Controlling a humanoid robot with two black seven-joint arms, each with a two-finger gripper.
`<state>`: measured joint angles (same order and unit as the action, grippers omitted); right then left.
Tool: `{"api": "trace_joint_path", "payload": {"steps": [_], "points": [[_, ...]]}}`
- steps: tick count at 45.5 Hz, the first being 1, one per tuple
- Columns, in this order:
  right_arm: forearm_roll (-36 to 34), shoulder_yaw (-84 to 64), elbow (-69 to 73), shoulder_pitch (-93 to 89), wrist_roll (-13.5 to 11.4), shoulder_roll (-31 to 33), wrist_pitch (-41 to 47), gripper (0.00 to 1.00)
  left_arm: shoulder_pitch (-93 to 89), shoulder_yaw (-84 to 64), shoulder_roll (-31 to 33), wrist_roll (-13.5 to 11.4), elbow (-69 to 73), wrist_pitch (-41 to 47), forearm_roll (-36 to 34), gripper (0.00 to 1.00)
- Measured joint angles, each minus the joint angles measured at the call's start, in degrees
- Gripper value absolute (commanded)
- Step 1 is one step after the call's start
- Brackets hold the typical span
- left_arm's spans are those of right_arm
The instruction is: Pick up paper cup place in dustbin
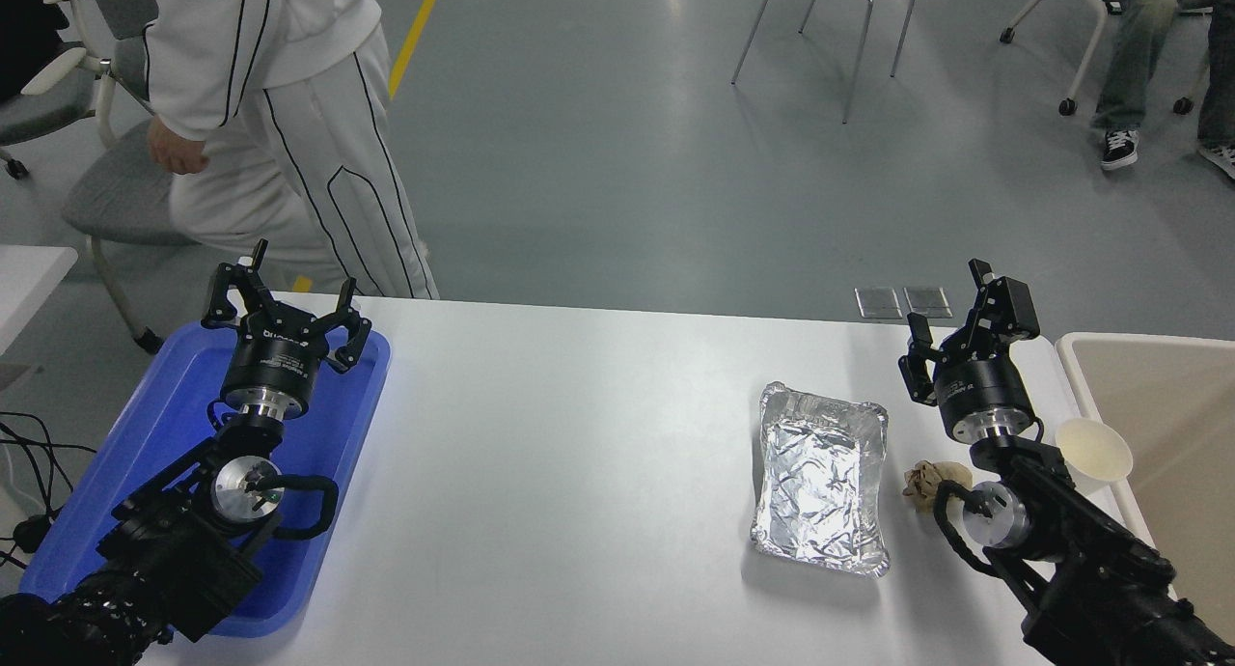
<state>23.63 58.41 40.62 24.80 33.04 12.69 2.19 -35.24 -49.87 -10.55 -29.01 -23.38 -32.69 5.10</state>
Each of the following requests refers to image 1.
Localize white paper cup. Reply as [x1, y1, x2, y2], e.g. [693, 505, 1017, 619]
[1054, 417, 1135, 498]

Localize black floor cables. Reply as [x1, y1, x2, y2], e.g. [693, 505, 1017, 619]
[0, 410, 97, 570]

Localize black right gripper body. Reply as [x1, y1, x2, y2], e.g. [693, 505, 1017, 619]
[928, 349, 1035, 428]

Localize silver foil tray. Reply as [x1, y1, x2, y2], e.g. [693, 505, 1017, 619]
[751, 381, 891, 578]

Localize white side table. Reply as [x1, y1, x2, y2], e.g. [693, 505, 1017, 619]
[0, 245, 78, 358]

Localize white wheeled chair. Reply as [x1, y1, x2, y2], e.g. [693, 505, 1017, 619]
[999, 0, 1217, 117]

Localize large pale bin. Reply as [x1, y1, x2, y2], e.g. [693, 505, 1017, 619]
[1055, 332, 1235, 666]

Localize person's right hand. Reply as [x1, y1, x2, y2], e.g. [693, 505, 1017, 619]
[147, 116, 210, 176]

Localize blue plastic tray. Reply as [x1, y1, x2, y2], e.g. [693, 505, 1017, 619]
[19, 320, 392, 638]

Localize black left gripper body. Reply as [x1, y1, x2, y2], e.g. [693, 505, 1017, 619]
[220, 317, 331, 404]

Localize seated person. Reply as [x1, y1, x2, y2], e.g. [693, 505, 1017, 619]
[1090, 0, 1235, 180]

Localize crumpled tan paper ball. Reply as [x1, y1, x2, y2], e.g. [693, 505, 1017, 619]
[902, 460, 974, 513]

